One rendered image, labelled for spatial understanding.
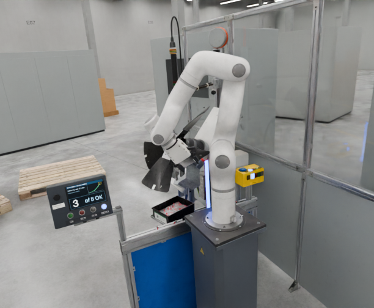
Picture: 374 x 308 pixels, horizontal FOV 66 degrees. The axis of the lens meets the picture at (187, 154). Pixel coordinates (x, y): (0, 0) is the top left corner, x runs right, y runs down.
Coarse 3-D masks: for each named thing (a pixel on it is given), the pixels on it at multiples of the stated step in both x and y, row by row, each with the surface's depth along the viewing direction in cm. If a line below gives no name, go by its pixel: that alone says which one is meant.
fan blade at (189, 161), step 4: (196, 148) 188; (196, 152) 182; (200, 152) 181; (204, 152) 180; (208, 152) 178; (200, 156) 176; (204, 156) 175; (184, 160) 178; (188, 160) 177; (192, 160) 175; (184, 164) 175; (188, 164) 174
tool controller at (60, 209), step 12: (72, 180) 137; (84, 180) 133; (96, 180) 135; (48, 192) 126; (60, 192) 128; (72, 192) 130; (84, 192) 132; (96, 192) 135; (108, 192) 137; (60, 204) 128; (84, 204) 132; (96, 204) 135; (108, 204) 137; (60, 216) 129; (84, 216) 133; (96, 216) 135
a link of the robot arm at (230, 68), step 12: (192, 60) 123; (204, 60) 121; (216, 60) 120; (228, 60) 116; (240, 60) 114; (192, 72) 123; (204, 72) 124; (216, 72) 120; (228, 72) 116; (240, 72) 114; (192, 84) 126
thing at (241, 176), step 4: (252, 164) 186; (248, 168) 181; (260, 168) 179; (236, 172) 179; (240, 172) 175; (244, 172) 175; (248, 172) 175; (252, 172) 176; (256, 172) 177; (236, 176) 180; (240, 176) 176; (244, 176) 174; (260, 176) 180; (236, 180) 181; (240, 180) 177; (244, 180) 175; (248, 180) 176; (252, 180) 178; (256, 180) 179; (260, 180) 181; (240, 184) 178; (244, 184) 175; (248, 184) 177; (252, 184) 178
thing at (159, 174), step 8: (160, 160) 200; (168, 160) 199; (152, 168) 199; (160, 168) 198; (168, 168) 197; (152, 176) 197; (160, 176) 196; (168, 176) 195; (144, 184) 198; (152, 184) 195; (160, 184) 193; (168, 184) 192
